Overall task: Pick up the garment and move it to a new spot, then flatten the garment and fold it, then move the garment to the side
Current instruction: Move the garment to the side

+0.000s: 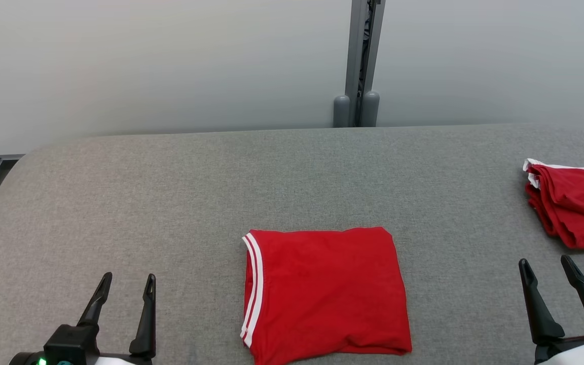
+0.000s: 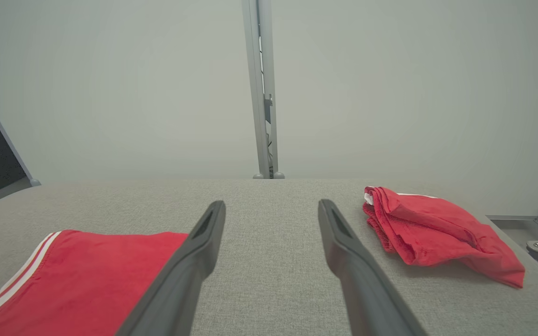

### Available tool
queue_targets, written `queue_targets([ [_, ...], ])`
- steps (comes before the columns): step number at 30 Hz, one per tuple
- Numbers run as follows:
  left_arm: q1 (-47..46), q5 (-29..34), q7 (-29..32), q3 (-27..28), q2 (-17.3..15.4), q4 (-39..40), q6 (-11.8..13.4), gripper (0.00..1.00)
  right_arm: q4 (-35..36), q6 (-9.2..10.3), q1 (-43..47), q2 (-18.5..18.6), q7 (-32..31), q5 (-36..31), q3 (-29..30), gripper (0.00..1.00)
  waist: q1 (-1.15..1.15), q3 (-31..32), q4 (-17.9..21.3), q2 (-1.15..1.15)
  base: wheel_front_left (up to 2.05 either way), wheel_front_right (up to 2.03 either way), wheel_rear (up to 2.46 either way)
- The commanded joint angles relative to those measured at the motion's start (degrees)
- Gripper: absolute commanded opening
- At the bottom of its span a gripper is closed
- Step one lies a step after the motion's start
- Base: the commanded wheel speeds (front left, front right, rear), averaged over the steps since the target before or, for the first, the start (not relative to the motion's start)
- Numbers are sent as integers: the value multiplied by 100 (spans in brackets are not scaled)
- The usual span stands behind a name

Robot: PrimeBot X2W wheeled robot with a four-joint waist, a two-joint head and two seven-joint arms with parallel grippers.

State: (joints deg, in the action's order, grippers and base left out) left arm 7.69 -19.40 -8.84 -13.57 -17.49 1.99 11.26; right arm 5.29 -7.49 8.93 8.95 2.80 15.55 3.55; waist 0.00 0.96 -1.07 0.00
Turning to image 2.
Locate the red shirt white sleeves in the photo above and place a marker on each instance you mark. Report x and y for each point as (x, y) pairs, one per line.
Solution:
(87, 280)

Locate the red shorts white hem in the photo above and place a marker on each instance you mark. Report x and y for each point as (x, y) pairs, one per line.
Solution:
(437, 233)

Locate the black electronics rack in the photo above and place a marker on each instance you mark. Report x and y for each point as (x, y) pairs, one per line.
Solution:
(35, 182)

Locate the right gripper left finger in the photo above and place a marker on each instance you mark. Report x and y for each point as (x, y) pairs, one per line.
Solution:
(180, 289)

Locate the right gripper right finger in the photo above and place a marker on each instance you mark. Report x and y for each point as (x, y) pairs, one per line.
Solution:
(367, 298)

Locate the grey metal partition post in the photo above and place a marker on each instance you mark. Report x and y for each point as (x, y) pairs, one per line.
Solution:
(255, 70)

